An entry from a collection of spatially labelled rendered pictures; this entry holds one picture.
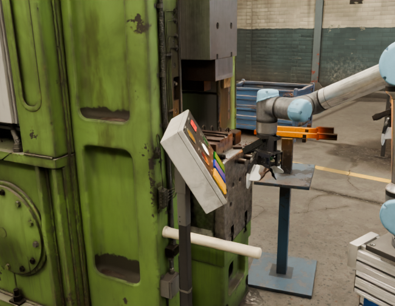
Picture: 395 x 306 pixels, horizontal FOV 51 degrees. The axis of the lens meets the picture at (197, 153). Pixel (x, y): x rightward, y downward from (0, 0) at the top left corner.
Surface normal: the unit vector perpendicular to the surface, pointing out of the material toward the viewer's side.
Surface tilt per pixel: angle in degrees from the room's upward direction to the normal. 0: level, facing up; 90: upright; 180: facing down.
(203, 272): 90
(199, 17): 90
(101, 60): 89
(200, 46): 90
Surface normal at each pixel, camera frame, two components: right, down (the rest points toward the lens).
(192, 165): -0.04, 0.29
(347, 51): -0.62, 0.24
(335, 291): -0.02, -0.96
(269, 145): -0.80, 0.18
